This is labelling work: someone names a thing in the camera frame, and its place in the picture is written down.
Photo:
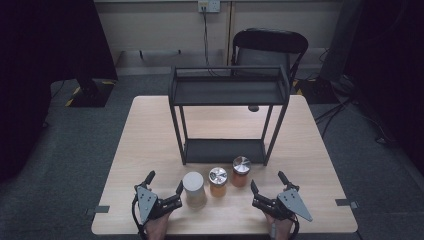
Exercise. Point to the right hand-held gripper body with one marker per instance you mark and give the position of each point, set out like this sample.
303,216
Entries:
293,203

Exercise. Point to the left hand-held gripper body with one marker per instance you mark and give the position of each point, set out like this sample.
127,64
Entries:
146,201

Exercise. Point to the tall jar with white lid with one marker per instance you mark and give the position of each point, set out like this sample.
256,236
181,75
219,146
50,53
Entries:
194,186

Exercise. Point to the dark orange jar silver lid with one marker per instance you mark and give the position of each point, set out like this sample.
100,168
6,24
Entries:
241,168

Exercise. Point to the small jar with silver lid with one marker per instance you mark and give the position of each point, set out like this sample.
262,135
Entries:
218,180

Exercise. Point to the black metal shelf rack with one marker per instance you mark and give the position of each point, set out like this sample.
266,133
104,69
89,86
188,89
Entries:
226,91

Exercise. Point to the person's right hand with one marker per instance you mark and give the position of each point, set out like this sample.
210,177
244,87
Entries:
281,230

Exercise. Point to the person's left hand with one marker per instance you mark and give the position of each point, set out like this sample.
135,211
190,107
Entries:
156,229

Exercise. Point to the grey tape strip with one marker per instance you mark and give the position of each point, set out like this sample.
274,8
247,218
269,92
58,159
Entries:
345,202
100,209

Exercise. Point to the small dark round object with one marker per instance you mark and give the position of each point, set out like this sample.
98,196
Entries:
253,108

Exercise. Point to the black floor plate yellow tape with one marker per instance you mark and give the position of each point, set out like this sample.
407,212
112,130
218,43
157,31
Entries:
316,91

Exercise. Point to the black stand base yellow tape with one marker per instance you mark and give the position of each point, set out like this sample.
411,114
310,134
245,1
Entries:
91,95

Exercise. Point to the black folding chair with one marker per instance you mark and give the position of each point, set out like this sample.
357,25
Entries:
270,41

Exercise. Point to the grey upright panel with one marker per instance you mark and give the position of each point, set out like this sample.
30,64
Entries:
343,40

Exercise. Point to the dark curtain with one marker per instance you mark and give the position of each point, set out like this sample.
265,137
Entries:
40,66
393,66

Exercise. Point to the white wall power outlet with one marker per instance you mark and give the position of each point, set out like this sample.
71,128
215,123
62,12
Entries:
209,5

